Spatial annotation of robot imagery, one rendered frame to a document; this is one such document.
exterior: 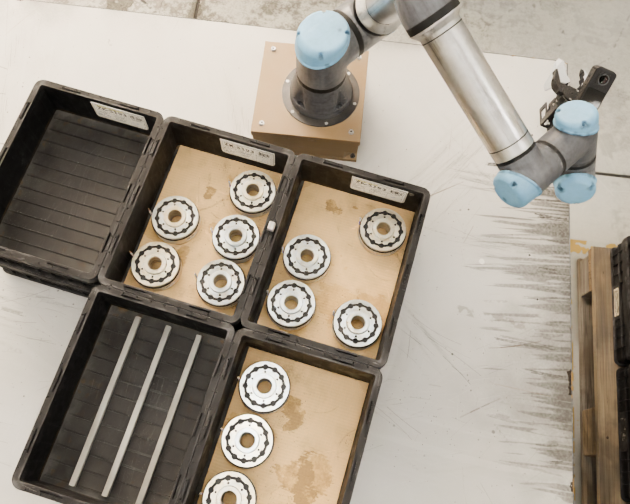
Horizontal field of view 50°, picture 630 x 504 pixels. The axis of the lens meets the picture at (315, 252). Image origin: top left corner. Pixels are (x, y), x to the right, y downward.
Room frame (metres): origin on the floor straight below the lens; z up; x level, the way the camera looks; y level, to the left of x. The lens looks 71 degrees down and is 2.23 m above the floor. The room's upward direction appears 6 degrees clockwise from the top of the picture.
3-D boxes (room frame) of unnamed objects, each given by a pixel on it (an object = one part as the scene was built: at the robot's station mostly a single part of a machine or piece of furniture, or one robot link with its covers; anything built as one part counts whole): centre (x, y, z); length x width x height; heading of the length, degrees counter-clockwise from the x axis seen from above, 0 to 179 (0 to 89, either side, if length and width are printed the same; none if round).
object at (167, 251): (0.41, 0.33, 0.86); 0.10 x 0.10 x 0.01
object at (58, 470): (0.11, 0.32, 0.87); 0.40 x 0.30 x 0.11; 169
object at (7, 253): (0.56, 0.54, 0.92); 0.40 x 0.30 x 0.02; 169
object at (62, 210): (0.56, 0.54, 0.87); 0.40 x 0.30 x 0.11; 169
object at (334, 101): (0.90, 0.03, 0.85); 0.15 x 0.15 x 0.10
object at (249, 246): (0.49, 0.17, 0.86); 0.10 x 0.10 x 0.01
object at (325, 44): (0.91, 0.03, 0.97); 0.13 x 0.12 x 0.14; 137
